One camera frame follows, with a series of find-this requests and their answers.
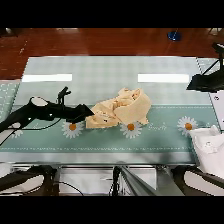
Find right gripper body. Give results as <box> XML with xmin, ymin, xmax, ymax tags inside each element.
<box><xmin>186</xmin><ymin>73</ymin><xmax>224</xmax><ymax>94</ymax></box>

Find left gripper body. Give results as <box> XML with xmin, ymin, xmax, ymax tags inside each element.
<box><xmin>62</xmin><ymin>103</ymin><xmax>96</xmax><ymax>124</ymax></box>

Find yellow shirt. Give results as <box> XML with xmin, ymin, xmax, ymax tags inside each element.
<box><xmin>85</xmin><ymin>87</ymin><xmax>152</xmax><ymax>131</ymax></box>

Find stand with blue round foot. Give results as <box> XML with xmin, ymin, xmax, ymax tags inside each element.
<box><xmin>167</xmin><ymin>30</ymin><xmax>184</xmax><ymax>43</ymax></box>

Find white garment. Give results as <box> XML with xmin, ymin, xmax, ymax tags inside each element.
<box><xmin>188</xmin><ymin>124</ymin><xmax>224</xmax><ymax>180</ymax></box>

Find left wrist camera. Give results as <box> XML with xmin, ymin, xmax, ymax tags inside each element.
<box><xmin>56</xmin><ymin>86</ymin><xmax>72</xmax><ymax>106</ymax></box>

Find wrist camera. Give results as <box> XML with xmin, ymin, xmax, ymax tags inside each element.
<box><xmin>56</xmin><ymin>86</ymin><xmax>72</xmax><ymax>106</ymax></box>
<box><xmin>199</xmin><ymin>41</ymin><xmax>224</xmax><ymax>77</ymax></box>

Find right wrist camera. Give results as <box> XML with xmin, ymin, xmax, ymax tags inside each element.
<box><xmin>199</xmin><ymin>41</ymin><xmax>224</xmax><ymax>77</ymax></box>

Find black cable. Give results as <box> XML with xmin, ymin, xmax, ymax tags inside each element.
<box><xmin>0</xmin><ymin>118</ymin><xmax>64</xmax><ymax>146</ymax></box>
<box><xmin>53</xmin><ymin>180</ymin><xmax>85</xmax><ymax>197</ymax></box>

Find silver frame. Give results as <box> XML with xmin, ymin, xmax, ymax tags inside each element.
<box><xmin>0</xmin><ymin>161</ymin><xmax>224</xmax><ymax>197</ymax></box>

